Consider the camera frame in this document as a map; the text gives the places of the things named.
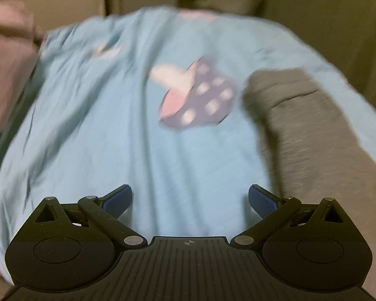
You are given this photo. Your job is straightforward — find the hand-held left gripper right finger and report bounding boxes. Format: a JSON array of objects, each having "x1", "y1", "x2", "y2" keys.
[{"x1": 233, "y1": 184, "x2": 346, "y2": 248}]

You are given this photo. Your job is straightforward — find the grey pants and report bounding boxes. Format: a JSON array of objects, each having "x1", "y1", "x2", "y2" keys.
[{"x1": 243, "y1": 67, "x2": 376, "y2": 292}]

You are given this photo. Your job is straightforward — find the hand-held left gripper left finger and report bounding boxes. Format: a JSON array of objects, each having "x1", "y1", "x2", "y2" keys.
[{"x1": 30, "y1": 184, "x2": 148, "y2": 248}]

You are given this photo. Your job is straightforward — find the blue mushroom print blanket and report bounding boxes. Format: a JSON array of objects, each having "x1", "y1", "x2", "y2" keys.
[{"x1": 0, "y1": 8, "x2": 376, "y2": 289}]

